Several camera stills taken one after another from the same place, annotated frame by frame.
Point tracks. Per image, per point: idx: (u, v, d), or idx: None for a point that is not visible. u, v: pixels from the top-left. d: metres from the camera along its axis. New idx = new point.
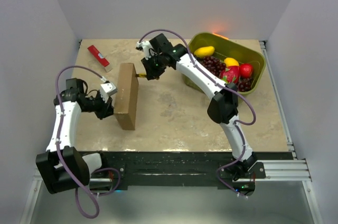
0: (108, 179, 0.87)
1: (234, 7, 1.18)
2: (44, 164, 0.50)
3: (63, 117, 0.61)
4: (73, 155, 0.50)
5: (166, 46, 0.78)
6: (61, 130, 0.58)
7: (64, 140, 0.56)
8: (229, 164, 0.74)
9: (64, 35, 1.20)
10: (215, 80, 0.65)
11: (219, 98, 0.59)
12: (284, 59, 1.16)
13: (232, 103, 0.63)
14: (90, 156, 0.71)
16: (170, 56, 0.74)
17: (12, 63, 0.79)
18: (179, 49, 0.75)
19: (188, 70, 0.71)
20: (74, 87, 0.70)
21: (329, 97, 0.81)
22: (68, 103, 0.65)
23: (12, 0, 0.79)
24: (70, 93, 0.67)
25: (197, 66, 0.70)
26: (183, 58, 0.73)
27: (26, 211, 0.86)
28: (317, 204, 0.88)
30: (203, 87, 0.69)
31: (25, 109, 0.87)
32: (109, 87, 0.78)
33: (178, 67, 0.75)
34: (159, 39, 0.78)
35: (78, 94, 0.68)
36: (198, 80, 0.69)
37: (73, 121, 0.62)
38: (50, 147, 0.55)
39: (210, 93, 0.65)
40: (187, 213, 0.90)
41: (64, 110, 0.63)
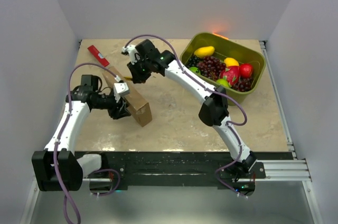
0: (108, 179, 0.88)
1: (234, 7, 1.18)
2: (39, 162, 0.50)
3: (69, 116, 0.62)
4: (67, 159, 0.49)
5: (152, 53, 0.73)
6: (63, 130, 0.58)
7: (64, 142, 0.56)
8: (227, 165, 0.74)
9: (64, 36, 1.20)
10: (204, 85, 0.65)
11: (210, 102, 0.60)
12: (284, 59, 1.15)
13: (223, 105, 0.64)
14: (91, 157, 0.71)
16: (159, 64, 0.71)
17: (12, 64, 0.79)
18: (166, 55, 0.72)
19: (177, 76, 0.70)
20: (88, 85, 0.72)
21: (329, 97, 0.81)
22: (77, 103, 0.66)
23: (12, 1, 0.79)
24: (82, 93, 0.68)
25: (186, 72, 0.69)
26: (171, 65, 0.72)
27: (26, 210, 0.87)
28: (317, 204, 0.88)
30: (193, 93, 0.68)
31: (26, 110, 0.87)
32: (121, 87, 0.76)
33: (167, 74, 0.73)
34: (146, 46, 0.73)
35: (90, 94, 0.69)
36: (188, 86, 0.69)
37: (77, 122, 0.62)
38: (49, 146, 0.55)
39: (201, 98, 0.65)
40: (187, 213, 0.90)
41: (72, 109, 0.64)
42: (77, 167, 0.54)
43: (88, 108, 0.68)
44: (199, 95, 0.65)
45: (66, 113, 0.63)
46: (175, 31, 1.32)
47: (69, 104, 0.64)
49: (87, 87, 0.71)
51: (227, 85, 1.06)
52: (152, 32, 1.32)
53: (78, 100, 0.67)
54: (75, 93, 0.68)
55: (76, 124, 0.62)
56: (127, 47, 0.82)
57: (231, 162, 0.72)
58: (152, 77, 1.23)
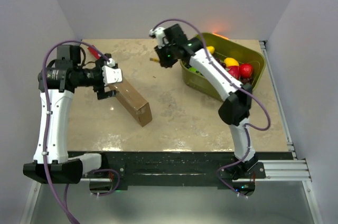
0: (108, 179, 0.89)
1: (234, 7, 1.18)
2: (33, 174, 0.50)
3: (50, 115, 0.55)
4: (61, 171, 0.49)
5: (180, 38, 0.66)
6: (49, 136, 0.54)
7: (53, 151, 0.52)
8: (232, 164, 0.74)
9: (64, 35, 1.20)
10: (231, 80, 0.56)
11: (234, 99, 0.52)
12: (284, 59, 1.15)
13: (246, 105, 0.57)
14: (91, 155, 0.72)
16: (185, 50, 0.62)
17: (13, 65, 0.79)
18: (195, 42, 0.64)
19: (203, 66, 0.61)
20: (66, 59, 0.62)
21: (329, 98, 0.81)
22: (55, 94, 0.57)
23: (12, 1, 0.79)
24: (57, 73, 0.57)
25: (213, 64, 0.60)
26: (198, 53, 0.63)
27: (26, 210, 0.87)
28: (317, 204, 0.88)
30: (216, 87, 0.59)
31: (26, 110, 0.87)
32: (113, 78, 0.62)
33: (191, 63, 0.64)
34: (174, 30, 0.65)
35: (67, 74, 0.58)
36: (212, 78, 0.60)
37: (62, 120, 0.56)
38: (37, 156, 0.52)
39: (224, 94, 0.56)
40: (187, 213, 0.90)
41: (51, 103, 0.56)
42: (73, 170, 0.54)
43: (68, 90, 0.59)
44: (223, 90, 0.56)
45: (45, 112, 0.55)
46: None
47: (46, 99, 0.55)
49: (65, 63, 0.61)
51: None
52: None
53: (54, 83, 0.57)
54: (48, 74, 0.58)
55: (62, 122, 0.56)
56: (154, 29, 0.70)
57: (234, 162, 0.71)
58: (152, 77, 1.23)
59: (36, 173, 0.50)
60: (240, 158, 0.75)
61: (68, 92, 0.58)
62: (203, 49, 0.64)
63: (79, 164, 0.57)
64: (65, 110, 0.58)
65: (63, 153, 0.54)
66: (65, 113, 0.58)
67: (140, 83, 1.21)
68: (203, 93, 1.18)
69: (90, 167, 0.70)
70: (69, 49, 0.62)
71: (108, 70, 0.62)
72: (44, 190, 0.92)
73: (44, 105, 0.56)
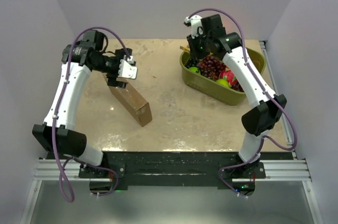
0: (109, 179, 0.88)
1: (234, 7, 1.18)
2: (39, 136, 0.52)
3: (67, 84, 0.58)
4: (66, 137, 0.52)
5: (218, 30, 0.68)
6: (61, 102, 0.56)
7: (62, 117, 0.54)
8: (238, 165, 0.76)
9: (64, 35, 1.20)
10: (264, 87, 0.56)
11: (263, 109, 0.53)
12: (284, 59, 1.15)
13: (274, 118, 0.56)
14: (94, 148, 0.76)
16: (221, 44, 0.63)
17: (13, 65, 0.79)
18: (232, 37, 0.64)
19: (237, 66, 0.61)
20: (90, 40, 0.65)
21: (329, 97, 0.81)
22: (75, 67, 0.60)
23: (12, 1, 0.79)
24: (80, 50, 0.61)
25: (249, 66, 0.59)
26: (235, 51, 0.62)
27: (26, 210, 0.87)
28: (317, 204, 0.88)
30: (247, 90, 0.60)
31: (26, 110, 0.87)
32: (128, 73, 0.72)
33: (225, 59, 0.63)
34: (214, 21, 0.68)
35: (89, 52, 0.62)
36: (244, 80, 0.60)
37: (76, 91, 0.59)
38: (47, 119, 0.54)
39: (255, 100, 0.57)
40: (187, 213, 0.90)
41: (69, 74, 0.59)
42: (76, 141, 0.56)
43: (88, 68, 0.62)
44: (254, 96, 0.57)
45: (63, 81, 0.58)
46: (174, 31, 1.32)
47: (67, 68, 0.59)
49: (88, 44, 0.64)
51: (227, 85, 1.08)
52: (152, 32, 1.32)
53: (76, 58, 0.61)
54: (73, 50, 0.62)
55: (76, 93, 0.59)
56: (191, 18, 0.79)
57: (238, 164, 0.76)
58: (152, 77, 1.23)
59: (44, 134, 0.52)
60: (245, 159, 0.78)
61: (86, 68, 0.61)
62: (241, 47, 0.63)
63: (83, 137, 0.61)
64: (81, 84, 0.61)
65: (71, 120, 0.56)
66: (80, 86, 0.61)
67: (140, 83, 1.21)
68: (203, 93, 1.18)
69: (91, 159, 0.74)
70: (94, 34, 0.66)
71: (126, 65, 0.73)
72: (43, 190, 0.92)
73: (63, 75, 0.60)
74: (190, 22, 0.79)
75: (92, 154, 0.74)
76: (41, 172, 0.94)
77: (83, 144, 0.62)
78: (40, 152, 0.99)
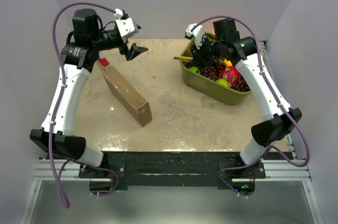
0: (108, 179, 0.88)
1: (234, 6, 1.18)
2: (37, 141, 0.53)
3: (64, 89, 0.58)
4: (62, 143, 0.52)
5: (232, 34, 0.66)
6: (58, 107, 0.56)
7: (59, 122, 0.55)
8: (239, 167, 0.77)
9: (64, 35, 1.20)
10: (279, 100, 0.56)
11: (277, 123, 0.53)
12: (284, 59, 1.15)
13: (286, 131, 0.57)
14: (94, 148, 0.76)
16: (235, 49, 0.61)
17: (13, 65, 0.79)
18: (247, 42, 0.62)
19: (252, 74, 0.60)
20: (83, 33, 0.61)
21: (329, 97, 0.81)
22: (73, 70, 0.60)
23: (12, 1, 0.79)
24: (77, 53, 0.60)
25: (264, 75, 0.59)
26: (250, 58, 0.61)
27: (26, 210, 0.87)
28: (317, 205, 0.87)
30: (260, 101, 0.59)
31: (26, 110, 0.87)
32: (124, 29, 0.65)
33: (238, 66, 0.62)
34: (226, 25, 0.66)
35: (88, 52, 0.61)
36: (258, 90, 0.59)
37: (74, 95, 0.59)
38: (45, 124, 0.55)
39: (269, 112, 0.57)
40: (187, 213, 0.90)
41: (67, 77, 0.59)
42: (73, 148, 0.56)
43: (87, 69, 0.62)
44: (269, 109, 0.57)
45: (60, 84, 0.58)
46: (174, 31, 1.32)
47: (63, 72, 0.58)
49: (83, 37, 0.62)
51: (227, 85, 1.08)
52: (152, 32, 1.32)
53: (73, 61, 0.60)
54: (71, 51, 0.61)
55: (74, 96, 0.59)
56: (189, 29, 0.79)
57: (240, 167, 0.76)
58: (152, 77, 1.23)
59: (40, 140, 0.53)
60: (247, 162, 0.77)
61: (85, 70, 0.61)
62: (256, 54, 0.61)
63: (81, 141, 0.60)
64: (79, 86, 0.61)
65: (69, 125, 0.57)
66: (78, 89, 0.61)
67: (140, 83, 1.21)
68: (203, 93, 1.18)
69: (91, 160, 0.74)
70: (83, 21, 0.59)
71: (118, 22, 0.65)
72: (44, 190, 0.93)
73: (60, 78, 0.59)
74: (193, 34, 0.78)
75: (92, 155, 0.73)
76: (41, 172, 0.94)
77: (82, 147, 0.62)
78: (40, 152, 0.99)
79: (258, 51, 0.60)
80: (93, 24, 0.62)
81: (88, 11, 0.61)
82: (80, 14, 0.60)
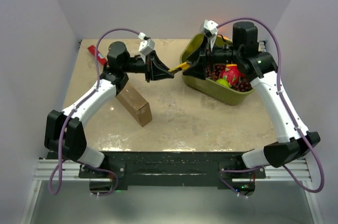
0: (108, 179, 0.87)
1: (234, 6, 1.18)
2: (51, 120, 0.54)
3: (95, 92, 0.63)
4: (74, 130, 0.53)
5: (253, 46, 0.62)
6: (84, 101, 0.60)
7: (79, 112, 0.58)
8: (241, 170, 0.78)
9: (64, 35, 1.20)
10: (297, 123, 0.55)
11: (293, 148, 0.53)
12: (284, 59, 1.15)
13: (301, 154, 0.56)
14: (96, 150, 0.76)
16: (251, 66, 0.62)
17: (12, 65, 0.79)
18: (265, 59, 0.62)
19: (268, 93, 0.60)
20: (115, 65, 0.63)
21: (329, 97, 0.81)
22: (106, 84, 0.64)
23: (12, 0, 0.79)
24: (114, 76, 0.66)
25: (281, 95, 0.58)
26: (268, 77, 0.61)
27: (26, 211, 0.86)
28: (317, 204, 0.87)
30: (276, 121, 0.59)
31: (26, 110, 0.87)
32: (142, 45, 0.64)
33: (255, 83, 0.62)
34: (249, 35, 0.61)
35: (121, 78, 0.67)
36: (274, 110, 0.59)
37: (100, 100, 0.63)
38: (66, 109, 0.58)
39: (284, 134, 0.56)
40: (188, 213, 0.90)
41: (100, 86, 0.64)
42: (80, 141, 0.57)
43: (115, 90, 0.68)
44: (284, 131, 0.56)
45: (93, 87, 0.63)
46: (175, 31, 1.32)
47: (99, 81, 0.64)
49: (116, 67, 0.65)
51: (227, 85, 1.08)
52: (152, 32, 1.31)
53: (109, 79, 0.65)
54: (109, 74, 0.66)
55: (98, 102, 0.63)
56: (206, 25, 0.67)
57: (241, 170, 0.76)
58: None
59: (56, 122, 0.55)
60: (249, 165, 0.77)
61: (115, 88, 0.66)
62: (275, 73, 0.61)
63: (84, 145, 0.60)
64: (106, 97, 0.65)
65: (84, 120, 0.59)
66: (104, 99, 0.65)
67: (140, 83, 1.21)
68: (203, 93, 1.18)
69: (91, 160, 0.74)
70: (115, 58, 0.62)
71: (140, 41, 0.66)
72: (43, 190, 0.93)
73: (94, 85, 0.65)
74: (210, 31, 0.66)
75: (92, 155, 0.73)
76: (41, 172, 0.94)
77: (83, 151, 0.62)
78: (40, 152, 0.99)
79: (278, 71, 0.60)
80: (124, 56, 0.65)
81: (120, 46, 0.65)
82: (112, 51, 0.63)
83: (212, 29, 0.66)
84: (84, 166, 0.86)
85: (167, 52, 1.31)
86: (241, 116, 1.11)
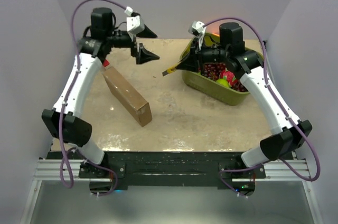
0: (108, 179, 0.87)
1: (234, 7, 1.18)
2: (47, 120, 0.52)
3: (78, 74, 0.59)
4: (73, 123, 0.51)
5: (238, 45, 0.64)
6: (71, 91, 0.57)
7: (71, 103, 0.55)
8: (240, 170, 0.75)
9: (64, 35, 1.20)
10: (287, 112, 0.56)
11: (287, 137, 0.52)
12: (284, 59, 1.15)
13: (296, 144, 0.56)
14: (96, 147, 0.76)
16: (238, 64, 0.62)
17: (13, 65, 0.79)
18: (251, 56, 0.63)
19: (256, 87, 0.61)
20: (99, 26, 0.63)
21: (329, 96, 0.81)
22: (87, 58, 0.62)
23: (12, 1, 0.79)
24: (94, 43, 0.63)
25: (270, 88, 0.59)
26: (254, 72, 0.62)
27: (26, 211, 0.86)
28: (317, 204, 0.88)
30: (268, 114, 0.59)
31: (25, 110, 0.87)
32: (131, 24, 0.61)
33: (243, 80, 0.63)
34: (235, 35, 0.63)
35: (102, 45, 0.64)
36: (264, 103, 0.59)
37: (87, 80, 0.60)
38: (57, 105, 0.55)
39: (277, 126, 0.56)
40: (187, 213, 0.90)
41: (82, 64, 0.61)
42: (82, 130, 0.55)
43: (99, 59, 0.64)
44: (277, 121, 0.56)
45: (75, 70, 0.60)
46: (175, 32, 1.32)
47: (78, 59, 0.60)
49: (98, 31, 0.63)
51: (227, 85, 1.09)
52: (152, 32, 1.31)
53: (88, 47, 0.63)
54: (87, 42, 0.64)
55: (85, 84, 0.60)
56: (195, 25, 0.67)
57: (239, 170, 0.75)
58: (152, 77, 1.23)
59: (51, 120, 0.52)
60: (249, 165, 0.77)
61: (98, 60, 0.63)
62: (261, 68, 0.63)
63: (88, 126, 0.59)
64: (92, 74, 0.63)
65: (80, 109, 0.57)
66: (91, 76, 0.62)
67: (140, 83, 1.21)
68: (203, 93, 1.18)
69: (92, 155, 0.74)
70: (101, 17, 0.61)
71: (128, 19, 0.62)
72: (43, 190, 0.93)
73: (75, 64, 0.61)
74: (197, 30, 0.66)
75: (93, 150, 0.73)
76: (41, 172, 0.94)
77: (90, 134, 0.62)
78: (39, 152, 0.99)
79: (264, 66, 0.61)
80: (108, 20, 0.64)
81: (105, 9, 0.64)
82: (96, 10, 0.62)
83: (199, 28, 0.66)
84: (84, 166, 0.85)
85: (168, 52, 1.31)
86: (242, 115, 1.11)
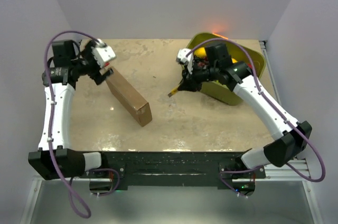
0: (108, 179, 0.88)
1: (234, 7, 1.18)
2: (37, 162, 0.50)
3: (55, 105, 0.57)
4: (67, 157, 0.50)
5: (225, 59, 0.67)
6: (53, 124, 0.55)
7: (57, 138, 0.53)
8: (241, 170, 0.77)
9: (64, 35, 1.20)
10: (285, 117, 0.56)
11: (289, 141, 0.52)
12: (284, 59, 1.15)
13: (299, 147, 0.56)
14: (91, 154, 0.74)
16: (229, 75, 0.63)
17: (12, 65, 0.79)
18: (240, 67, 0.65)
19: (250, 96, 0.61)
20: (63, 55, 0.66)
21: (329, 96, 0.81)
22: (58, 87, 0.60)
23: (12, 0, 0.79)
24: (60, 70, 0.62)
25: (263, 95, 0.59)
26: (246, 81, 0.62)
27: (26, 211, 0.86)
28: (317, 204, 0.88)
30: (265, 120, 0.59)
31: (26, 110, 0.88)
32: (107, 55, 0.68)
33: (237, 90, 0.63)
34: (219, 50, 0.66)
35: (69, 71, 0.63)
36: (260, 110, 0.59)
37: (65, 109, 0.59)
38: (42, 143, 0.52)
39: (278, 130, 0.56)
40: (188, 213, 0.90)
41: (55, 94, 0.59)
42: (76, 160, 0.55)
43: (71, 85, 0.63)
44: (276, 126, 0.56)
45: (49, 102, 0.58)
46: (175, 31, 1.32)
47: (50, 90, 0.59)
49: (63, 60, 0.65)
51: None
52: (152, 32, 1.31)
53: (58, 80, 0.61)
54: (52, 72, 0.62)
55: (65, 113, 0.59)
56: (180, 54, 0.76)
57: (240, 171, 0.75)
58: (152, 77, 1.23)
59: (42, 160, 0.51)
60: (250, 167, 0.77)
61: (69, 86, 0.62)
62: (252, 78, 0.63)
63: (80, 157, 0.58)
64: (68, 102, 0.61)
65: (67, 141, 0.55)
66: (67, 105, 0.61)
67: (140, 83, 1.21)
68: (203, 93, 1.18)
69: (90, 165, 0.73)
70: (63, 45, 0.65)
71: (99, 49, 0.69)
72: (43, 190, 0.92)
73: (48, 97, 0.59)
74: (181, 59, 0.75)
75: (90, 161, 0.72)
76: None
77: (83, 164, 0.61)
78: None
79: (254, 75, 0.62)
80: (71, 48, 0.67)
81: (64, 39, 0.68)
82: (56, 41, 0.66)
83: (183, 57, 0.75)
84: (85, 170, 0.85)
85: (168, 52, 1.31)
86: (242, 116, 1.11)
